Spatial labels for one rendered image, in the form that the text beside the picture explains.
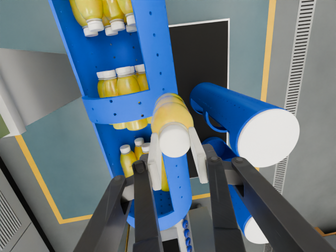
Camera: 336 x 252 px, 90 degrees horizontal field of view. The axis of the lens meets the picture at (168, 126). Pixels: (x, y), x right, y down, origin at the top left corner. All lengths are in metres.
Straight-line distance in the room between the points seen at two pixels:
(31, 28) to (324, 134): 3.19
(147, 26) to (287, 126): 0.68
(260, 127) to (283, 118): 0.10
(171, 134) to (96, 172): 1.92
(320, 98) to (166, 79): 2.21
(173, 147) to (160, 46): 0.30
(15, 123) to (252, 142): 0.93
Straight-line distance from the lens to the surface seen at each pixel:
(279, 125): 0.84
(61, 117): 1.90
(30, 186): 2.47
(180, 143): 0.20
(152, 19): 0.44
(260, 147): 0.84
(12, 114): 0.83
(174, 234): 1.15
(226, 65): 1.63
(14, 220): 2.46
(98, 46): 0.67
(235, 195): 1.21
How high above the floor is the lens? 1.63
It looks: 68 degrees down
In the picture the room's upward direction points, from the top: 162 degrees clockwise
